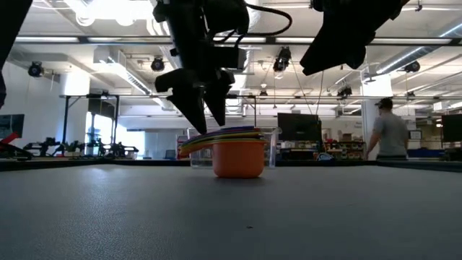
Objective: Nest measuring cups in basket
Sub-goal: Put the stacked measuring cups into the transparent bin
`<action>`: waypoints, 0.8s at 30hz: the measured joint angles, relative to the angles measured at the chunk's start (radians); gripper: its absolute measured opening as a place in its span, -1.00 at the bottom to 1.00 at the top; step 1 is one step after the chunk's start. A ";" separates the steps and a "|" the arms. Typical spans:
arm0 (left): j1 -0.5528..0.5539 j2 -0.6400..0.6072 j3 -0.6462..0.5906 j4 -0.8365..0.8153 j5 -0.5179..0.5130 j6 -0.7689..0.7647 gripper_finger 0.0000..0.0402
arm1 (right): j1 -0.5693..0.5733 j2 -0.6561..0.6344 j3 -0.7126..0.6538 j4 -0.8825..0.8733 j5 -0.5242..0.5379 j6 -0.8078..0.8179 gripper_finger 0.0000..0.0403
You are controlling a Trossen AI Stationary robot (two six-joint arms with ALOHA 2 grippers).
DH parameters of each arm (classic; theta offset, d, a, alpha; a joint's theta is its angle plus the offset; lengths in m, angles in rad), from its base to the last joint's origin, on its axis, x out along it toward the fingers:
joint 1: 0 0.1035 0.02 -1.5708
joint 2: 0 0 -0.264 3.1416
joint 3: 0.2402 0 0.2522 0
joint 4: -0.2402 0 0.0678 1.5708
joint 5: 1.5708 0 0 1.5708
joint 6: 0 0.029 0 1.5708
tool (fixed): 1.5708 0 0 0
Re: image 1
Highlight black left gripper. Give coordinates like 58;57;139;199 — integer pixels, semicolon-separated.
153;0;250;134

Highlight green measuring cup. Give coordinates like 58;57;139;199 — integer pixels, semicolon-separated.
191;129;263;144

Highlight black computer monitor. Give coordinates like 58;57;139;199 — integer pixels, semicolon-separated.
442;114;462;142
0;113;25;140
276;113;322;142

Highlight background robot arms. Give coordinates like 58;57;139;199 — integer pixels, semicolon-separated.
23;136;140;158

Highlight silver ventilation duct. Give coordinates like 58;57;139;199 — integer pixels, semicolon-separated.
375;21;462;75

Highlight dark grey table mat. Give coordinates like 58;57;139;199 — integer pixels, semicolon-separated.
0;164;462;260

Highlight black aluminium table frame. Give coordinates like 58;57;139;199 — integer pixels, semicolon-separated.
0;157;462;173

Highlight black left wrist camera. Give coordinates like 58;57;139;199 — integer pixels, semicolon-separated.
216;45;248;70

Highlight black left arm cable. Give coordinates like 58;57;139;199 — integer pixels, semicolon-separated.
223;2;293;46

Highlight clear plastic basket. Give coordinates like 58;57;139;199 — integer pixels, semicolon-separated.
186;126;279;169

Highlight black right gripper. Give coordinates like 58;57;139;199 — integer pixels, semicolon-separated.
299;0;411;77

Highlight black gantry frame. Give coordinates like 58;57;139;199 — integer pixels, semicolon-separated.
59;94;120;145

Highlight yellow measuring cup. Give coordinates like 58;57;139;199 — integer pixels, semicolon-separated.
182;132;266;149

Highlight orange measuring cup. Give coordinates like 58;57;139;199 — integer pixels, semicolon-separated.
178;138;268;179

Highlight person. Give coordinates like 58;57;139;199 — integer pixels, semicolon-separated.
364;97;411;161

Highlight purple measuring cup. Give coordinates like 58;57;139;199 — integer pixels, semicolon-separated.
187;125;257;141

